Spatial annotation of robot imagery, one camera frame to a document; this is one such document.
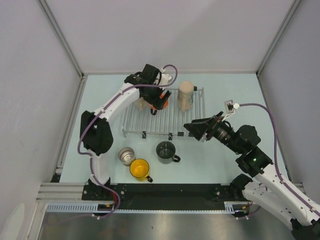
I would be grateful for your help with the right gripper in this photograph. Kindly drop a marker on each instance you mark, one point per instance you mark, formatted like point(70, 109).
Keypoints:
point(199, 127)

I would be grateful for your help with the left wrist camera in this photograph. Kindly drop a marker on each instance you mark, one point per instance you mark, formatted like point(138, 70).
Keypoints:
point(164, 79)

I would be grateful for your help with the beige patterned mug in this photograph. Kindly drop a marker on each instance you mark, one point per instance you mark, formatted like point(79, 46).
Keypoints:
point(185, 97)

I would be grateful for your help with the aluminium frame rail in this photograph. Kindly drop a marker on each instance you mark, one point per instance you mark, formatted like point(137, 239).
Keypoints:
point(56, 191)

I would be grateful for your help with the metal wire dish rack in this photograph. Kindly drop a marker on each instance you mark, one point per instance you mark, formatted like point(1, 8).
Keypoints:
point(167, 122)

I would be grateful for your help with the beige floral mug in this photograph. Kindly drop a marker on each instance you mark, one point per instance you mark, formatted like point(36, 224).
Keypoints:
point(140, 104)

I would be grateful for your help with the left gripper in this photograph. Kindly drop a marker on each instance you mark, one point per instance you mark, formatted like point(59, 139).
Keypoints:
point(157, 102)

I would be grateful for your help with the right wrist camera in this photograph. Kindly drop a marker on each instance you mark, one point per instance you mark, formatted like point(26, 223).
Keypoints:
point(230, 108)

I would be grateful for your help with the stainless steel cup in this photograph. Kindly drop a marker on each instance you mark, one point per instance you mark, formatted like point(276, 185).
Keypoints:
point(126, 155)

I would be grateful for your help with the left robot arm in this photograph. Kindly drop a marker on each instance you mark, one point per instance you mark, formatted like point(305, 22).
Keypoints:
point(96, 139)

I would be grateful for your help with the yellow mug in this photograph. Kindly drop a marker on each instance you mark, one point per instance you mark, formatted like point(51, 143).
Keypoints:
point(140, 170)

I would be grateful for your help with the dark grey mug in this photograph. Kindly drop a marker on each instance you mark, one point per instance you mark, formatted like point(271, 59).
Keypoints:
point(166, 153)

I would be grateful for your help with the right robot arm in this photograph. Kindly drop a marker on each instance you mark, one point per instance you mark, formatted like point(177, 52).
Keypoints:
point(261, 180)

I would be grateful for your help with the slotted cable duct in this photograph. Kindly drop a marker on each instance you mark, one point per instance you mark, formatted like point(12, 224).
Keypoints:
point(101, 208)

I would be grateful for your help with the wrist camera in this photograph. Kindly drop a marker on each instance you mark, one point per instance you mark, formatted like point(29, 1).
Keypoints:
point(164, 79)
point(230, 108)

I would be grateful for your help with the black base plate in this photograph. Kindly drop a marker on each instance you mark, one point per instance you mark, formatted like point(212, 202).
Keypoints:
point(142, 202)

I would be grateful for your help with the orange mug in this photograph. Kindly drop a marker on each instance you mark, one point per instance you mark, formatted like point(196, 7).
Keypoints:
point(158, 101)

